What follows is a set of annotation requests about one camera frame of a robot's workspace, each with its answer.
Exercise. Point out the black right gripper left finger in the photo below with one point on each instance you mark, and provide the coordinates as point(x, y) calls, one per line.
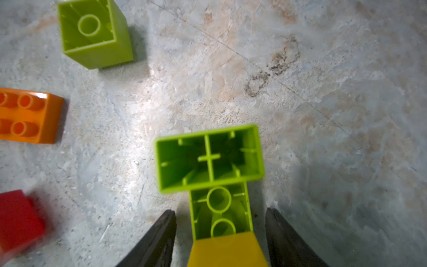
point(156, 247)

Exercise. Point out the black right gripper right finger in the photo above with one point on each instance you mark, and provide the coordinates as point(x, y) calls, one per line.
point(286, 247)

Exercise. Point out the long green lego brick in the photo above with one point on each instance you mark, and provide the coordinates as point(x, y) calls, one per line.
point(220, 211)

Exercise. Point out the green hollow lego brick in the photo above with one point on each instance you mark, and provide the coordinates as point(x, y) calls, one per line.
point(94, 33)

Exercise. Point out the green square lego brick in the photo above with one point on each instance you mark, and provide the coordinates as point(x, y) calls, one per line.
point(204, 159)

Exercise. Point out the orange long lego brick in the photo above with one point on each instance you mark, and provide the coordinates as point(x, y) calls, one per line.
point(29, 116)

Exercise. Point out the red lego brick left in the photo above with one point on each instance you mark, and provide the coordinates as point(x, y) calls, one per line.
point(20, 224)

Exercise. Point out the yellow lego brick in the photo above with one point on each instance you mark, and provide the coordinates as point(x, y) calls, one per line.
point(239, 250)

